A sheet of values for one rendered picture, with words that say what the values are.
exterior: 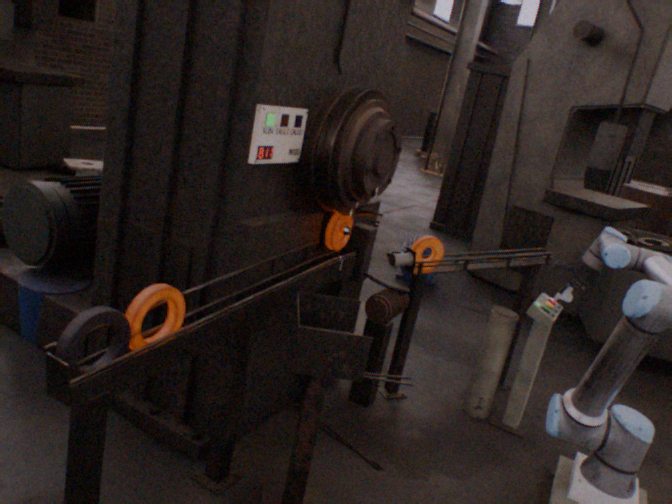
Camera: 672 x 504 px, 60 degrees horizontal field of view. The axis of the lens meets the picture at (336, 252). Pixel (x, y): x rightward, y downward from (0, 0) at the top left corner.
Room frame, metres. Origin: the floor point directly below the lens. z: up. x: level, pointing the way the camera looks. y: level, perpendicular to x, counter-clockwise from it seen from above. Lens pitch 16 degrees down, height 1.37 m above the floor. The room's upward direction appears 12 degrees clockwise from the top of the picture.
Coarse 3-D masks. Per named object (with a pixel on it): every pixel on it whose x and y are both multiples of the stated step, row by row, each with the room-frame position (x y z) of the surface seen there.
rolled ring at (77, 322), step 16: (80, 320) 1.16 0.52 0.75; (96, 320) 1.18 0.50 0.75; (112, 320) 1.22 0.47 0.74; (64, 336) 1.13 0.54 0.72; (80, 336) 1.15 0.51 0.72; (112, 336) 1.26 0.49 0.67; (128, 336) 1.27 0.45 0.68; (64, 352) 1.12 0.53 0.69; (112, 352) 1.25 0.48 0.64; (80, 368) 1.18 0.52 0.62
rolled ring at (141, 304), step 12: (156, 288) 1.35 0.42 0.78; (168, 288) 1.38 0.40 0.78; (144, 300) 1.31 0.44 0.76; (156, 300) 1.34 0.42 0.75; (168, 300) 1.41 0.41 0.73; (180, 300) 1.42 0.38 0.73; (132, 312) 1.29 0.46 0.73; (144, 312) 1.31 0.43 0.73; (168, 312) 1.43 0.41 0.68; (180, 312) 1.43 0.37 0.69; (132, 324) 1.28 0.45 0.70; (168, 324) 1.42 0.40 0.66; (180, 324) 1.43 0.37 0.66; (132, 336) 1.29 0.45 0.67; (156, 336) 1.39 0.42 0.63; (132, 348) 1.30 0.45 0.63
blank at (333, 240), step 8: (336, 216) 2.13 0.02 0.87; (344, 216) 2.15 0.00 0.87; (328, 224) 2.11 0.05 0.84; (336, 224) 2.11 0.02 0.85; (352, 224) 2.23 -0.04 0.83; (328, 232) 2.10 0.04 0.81; (336, 232) 2.12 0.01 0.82; (328, 240) 2.11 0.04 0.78; (336, 240) 2.13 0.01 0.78; (344, 240) 2.19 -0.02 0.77; (336, 248) 2.14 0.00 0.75
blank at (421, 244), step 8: (424, 240) 2.47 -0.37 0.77; (432, 240) 2.49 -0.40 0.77; (416, 248) 2.46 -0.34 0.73; (424, 248) 2.48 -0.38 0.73; (432, 248) 2.51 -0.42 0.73; (440, 248) 2.51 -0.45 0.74; (416, 256) 2.47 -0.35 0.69; (432, 256) 2.51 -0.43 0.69; (440, 256) 2.52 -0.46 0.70; (416, 264) 2.47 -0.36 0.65; (424, 264) 2.49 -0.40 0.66
